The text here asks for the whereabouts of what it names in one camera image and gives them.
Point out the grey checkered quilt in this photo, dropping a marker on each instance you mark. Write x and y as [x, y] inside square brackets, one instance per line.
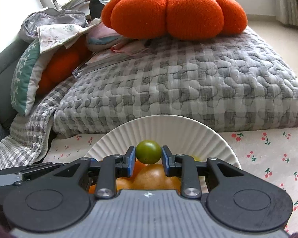
[234, 83]

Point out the green tomato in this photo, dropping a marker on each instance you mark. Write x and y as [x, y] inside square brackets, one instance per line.
[148, 152]

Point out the green patterned pillow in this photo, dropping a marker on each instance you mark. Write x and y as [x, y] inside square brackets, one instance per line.
[26, 77]

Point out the orange pumpkin cushion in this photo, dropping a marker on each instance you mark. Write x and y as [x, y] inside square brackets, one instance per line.
[181, 19]

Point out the white ribbed plate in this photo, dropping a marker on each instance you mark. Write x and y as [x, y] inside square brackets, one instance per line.
[182, 136]

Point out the folded pink cloth stack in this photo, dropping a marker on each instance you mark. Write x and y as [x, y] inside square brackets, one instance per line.
[101, 38]

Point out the green sofa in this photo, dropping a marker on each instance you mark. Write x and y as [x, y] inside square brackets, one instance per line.
[9, 58]

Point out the large yellow tomato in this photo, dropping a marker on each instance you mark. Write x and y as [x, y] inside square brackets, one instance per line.
[152, 177]

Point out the orange mandarin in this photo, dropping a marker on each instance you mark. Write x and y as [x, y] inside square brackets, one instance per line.
[124, 183]

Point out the floral beige cloth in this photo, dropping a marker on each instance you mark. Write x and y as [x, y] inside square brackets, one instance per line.
[57, 35]

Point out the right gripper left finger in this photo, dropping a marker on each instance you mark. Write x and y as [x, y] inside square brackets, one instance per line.
[109, 169]

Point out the cherry print cloth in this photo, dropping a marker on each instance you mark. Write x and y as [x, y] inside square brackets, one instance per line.
[271, 155]

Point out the orange cherry tomato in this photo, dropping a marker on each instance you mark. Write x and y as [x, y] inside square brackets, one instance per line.
[138, 166]

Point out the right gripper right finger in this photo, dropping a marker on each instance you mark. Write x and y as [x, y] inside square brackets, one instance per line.
[184, 167]

